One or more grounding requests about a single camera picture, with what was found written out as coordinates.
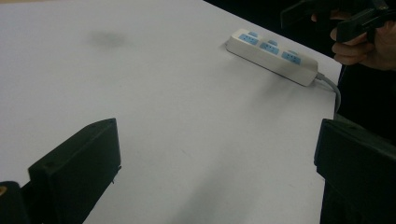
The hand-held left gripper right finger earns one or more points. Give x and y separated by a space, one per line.
358 161

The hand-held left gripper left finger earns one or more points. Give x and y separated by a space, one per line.
77 168

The white power strip blue sockets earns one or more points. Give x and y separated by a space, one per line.
274 56

